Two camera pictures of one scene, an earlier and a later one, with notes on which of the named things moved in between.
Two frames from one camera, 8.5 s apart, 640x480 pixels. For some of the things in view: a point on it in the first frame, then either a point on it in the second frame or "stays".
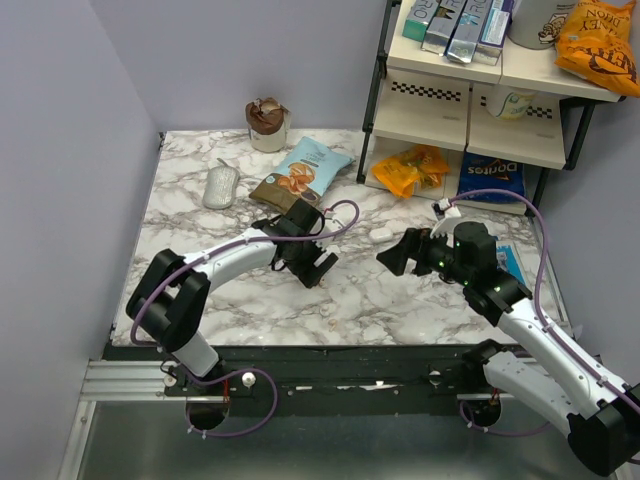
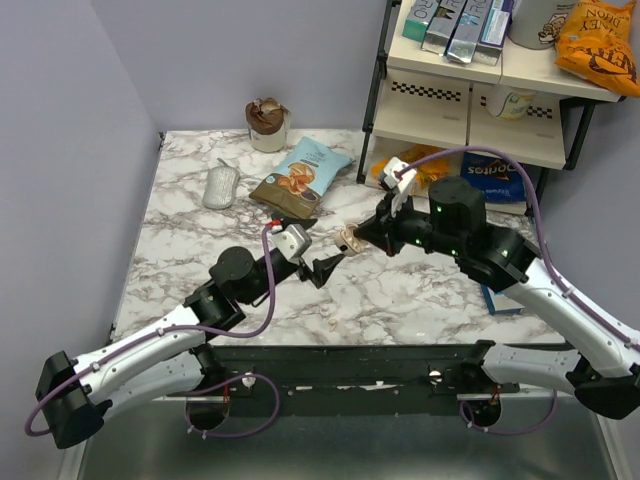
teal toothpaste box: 420,15 stays
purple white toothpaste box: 493,34 stays
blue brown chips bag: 308,170 stays
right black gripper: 415,241 -> 375,231
